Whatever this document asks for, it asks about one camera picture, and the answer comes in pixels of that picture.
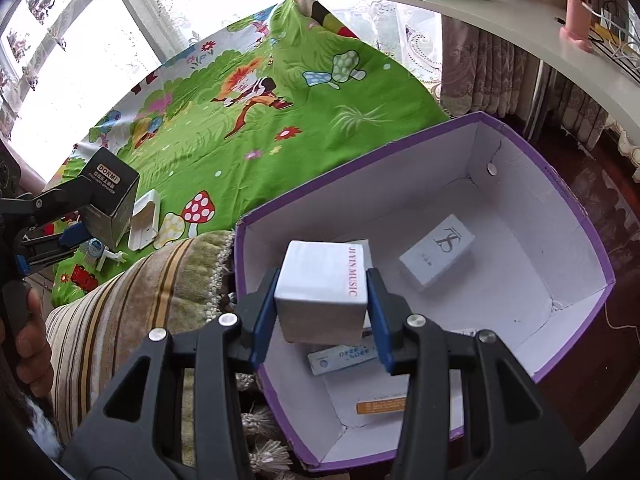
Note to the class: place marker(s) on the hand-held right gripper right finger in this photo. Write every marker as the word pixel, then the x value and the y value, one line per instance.
pixel 377 320

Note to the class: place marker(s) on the white plastic holder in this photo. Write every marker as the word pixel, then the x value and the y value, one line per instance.
pixel 145 222

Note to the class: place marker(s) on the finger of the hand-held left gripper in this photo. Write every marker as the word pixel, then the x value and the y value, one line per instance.
pixel 55 197
pixel 70 239

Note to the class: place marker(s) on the box with blue print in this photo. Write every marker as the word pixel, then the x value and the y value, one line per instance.
pixel 340 359

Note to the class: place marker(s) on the brown embroidered curtain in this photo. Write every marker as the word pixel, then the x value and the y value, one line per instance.
pixel 480 70

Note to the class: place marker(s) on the green cartoon printed bedsheet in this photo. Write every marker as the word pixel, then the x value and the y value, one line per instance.
pixel 240 150

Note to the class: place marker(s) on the striped plush towel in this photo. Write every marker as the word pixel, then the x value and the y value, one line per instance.
pixel 140 290

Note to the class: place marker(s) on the purple cardboard storage box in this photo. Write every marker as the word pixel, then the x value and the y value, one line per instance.
pixel 500 240

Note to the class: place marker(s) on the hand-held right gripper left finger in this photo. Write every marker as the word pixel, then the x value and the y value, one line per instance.
pixel 262 310

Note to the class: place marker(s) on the person's left forearm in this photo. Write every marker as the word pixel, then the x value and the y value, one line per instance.
pixel 30 435

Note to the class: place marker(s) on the pink desk fan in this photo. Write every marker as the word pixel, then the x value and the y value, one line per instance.
pixel 575 20

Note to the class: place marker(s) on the white curved desk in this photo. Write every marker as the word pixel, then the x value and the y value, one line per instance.
pixel 525 40

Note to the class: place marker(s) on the white box with pink print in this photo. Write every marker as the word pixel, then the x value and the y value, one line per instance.
pixel 315 290

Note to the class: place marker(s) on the person's left hand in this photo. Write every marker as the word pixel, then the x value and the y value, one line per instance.
pixel 35 345

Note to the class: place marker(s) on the white box with black logo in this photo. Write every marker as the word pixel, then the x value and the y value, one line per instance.
pixel 435 260

